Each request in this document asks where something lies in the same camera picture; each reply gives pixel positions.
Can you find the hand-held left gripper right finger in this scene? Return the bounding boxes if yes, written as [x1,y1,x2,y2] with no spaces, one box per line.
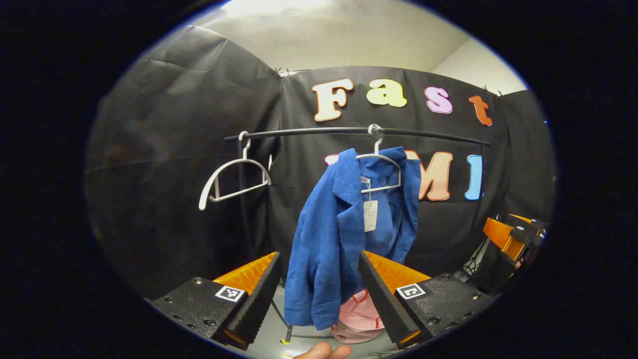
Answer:
[358,250,494,350]

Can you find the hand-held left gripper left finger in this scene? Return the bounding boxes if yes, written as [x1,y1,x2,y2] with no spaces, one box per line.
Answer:
[150,251,283,351]

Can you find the pink laundry hamper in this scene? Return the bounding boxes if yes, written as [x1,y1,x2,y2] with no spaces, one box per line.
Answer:
[330,288,387,345]

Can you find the blue corduroy jacket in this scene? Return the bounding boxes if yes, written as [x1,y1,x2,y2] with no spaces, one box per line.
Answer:
[283,146,422,331]

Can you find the white plastic hanger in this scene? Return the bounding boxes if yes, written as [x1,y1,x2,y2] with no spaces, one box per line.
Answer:
[355,124,403,195]
[198,131,273,211]

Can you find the black clothes rack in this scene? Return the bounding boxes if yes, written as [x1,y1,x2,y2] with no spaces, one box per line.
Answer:
[223,127,492,345]

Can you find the black backdrop stand legs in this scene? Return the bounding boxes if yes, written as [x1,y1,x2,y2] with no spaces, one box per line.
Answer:
[456,239,491,280]

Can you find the black backdrop cloth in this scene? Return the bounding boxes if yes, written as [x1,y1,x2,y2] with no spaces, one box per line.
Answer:
[85,25,556,300]

